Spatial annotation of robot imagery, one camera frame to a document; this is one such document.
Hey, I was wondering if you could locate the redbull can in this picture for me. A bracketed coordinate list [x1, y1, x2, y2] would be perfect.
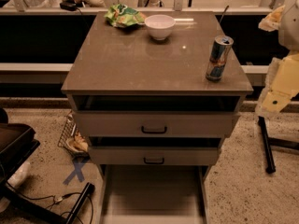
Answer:
[206, 35, 234, 82]

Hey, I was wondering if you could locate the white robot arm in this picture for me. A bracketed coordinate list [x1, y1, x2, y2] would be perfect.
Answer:
[255, 0, 299, 118]

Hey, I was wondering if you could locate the brown drawer cabinet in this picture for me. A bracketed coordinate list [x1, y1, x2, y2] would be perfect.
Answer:
[62, 11, 252, 154]

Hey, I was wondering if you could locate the bottom drawer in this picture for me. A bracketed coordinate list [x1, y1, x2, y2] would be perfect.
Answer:
[98, 165, 209, 224]

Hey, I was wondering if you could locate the drawer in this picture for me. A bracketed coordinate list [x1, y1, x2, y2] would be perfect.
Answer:
[73, 112, 239, 137]
[98, 165, 209, 224]
[89, 147, 219, 165]

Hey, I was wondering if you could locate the middle drawer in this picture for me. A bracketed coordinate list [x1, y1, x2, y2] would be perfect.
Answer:
[89, 147, 219, 165]

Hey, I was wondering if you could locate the top drawer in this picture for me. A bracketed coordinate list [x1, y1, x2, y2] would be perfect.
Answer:
[73, 112, 239, 137]

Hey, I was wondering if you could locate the black stand leg right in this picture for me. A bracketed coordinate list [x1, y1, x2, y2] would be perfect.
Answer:
[258, 117, 299, 175]

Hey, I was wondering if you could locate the black stand leg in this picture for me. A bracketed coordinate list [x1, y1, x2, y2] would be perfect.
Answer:
[0, 183, 94, 224]
[258, 117, 299, 175]

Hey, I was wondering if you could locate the white bowl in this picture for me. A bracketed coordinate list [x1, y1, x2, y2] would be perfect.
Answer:
[145, 14, 176, 40]

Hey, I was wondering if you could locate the green chip bag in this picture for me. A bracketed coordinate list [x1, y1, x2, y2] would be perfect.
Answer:
[104, 4, 146, 28]

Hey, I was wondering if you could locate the blue tape cross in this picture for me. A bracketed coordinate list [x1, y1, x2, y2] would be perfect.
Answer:
[63, 157, 90, 185]

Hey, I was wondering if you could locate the black power adapter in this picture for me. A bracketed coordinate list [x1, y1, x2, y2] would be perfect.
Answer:
[60, 2, 77, 11]

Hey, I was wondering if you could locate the black chair left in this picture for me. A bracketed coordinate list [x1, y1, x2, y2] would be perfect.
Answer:
[0, 108, 39, 196]

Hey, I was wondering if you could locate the white shoe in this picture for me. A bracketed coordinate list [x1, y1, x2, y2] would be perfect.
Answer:
[0, 161, 32, 213]

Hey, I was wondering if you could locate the black stand leg left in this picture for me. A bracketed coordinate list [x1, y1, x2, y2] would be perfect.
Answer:
[0, 183, 94, 224]

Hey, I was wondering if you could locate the wire basket with items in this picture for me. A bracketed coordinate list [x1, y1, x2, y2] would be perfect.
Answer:
[58, 112, 88, 158]

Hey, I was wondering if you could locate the black cable on floor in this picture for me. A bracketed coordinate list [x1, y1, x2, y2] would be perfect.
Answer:
[6, 180, 94, 224]

